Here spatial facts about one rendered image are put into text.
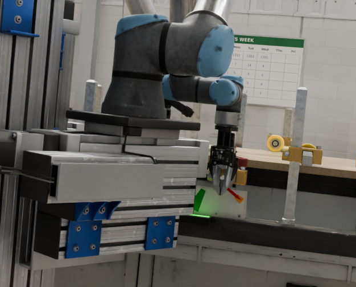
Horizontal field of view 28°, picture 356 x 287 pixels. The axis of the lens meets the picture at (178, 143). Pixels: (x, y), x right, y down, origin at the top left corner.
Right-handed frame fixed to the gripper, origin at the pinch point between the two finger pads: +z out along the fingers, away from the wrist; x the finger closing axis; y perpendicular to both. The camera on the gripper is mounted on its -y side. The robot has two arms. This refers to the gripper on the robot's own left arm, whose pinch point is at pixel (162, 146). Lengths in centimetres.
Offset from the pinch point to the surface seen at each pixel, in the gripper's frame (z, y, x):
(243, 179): 8.8, -28.4, 4.5
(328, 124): -9, -316, -648
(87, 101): -12.5, 26.4, -16.3
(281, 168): 4.6, -45.6, -7.0
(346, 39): -122, -326, -644
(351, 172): 3, -69, 2
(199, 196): 16.4, -14.8, -0.5
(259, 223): 23.1, -34.6, 8.1
